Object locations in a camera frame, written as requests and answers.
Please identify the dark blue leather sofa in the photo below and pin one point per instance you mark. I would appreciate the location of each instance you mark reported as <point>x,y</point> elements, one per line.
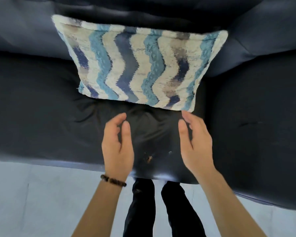
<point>39,108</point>

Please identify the person's left hand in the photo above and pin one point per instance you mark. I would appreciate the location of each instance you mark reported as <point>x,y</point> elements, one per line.
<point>117,151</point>

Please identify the person's right thumb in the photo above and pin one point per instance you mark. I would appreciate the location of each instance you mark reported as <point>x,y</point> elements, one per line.
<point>184,134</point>

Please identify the person's left thumb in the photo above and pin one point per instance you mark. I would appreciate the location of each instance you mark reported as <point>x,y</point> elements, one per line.
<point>126,135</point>

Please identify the person's right forearm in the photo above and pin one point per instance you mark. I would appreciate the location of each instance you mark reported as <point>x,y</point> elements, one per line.
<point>227,207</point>

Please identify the blue white zigzag cushion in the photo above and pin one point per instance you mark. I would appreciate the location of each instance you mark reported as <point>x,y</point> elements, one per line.
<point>140,64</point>

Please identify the person's left forearm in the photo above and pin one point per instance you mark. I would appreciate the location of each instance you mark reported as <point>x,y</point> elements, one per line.
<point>98,209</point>

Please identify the person's right hand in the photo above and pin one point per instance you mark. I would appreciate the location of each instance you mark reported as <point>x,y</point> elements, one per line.
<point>199,150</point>

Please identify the person's black trousers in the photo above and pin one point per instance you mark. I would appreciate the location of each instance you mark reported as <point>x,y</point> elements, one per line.
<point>162,209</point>

